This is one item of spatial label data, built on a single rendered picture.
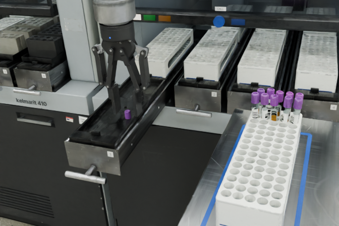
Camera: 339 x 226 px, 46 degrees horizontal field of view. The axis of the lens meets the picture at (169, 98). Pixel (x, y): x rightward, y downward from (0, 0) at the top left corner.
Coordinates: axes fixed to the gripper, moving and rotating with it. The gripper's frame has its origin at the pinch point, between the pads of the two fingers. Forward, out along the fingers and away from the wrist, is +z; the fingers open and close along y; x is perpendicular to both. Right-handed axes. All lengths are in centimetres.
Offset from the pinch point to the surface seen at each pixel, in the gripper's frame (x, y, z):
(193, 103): -18.6, -11.3, 9.3
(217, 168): 16.1, -26.2, 2.7
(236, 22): -25.1, -21.8, -12.7
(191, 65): -22.3, -9.9, -0.5
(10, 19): -49, 74, -1
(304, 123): -4.7, -41.2, 2.9
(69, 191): -18, 39, 54
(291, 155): 16.7, -39.5, -3.5
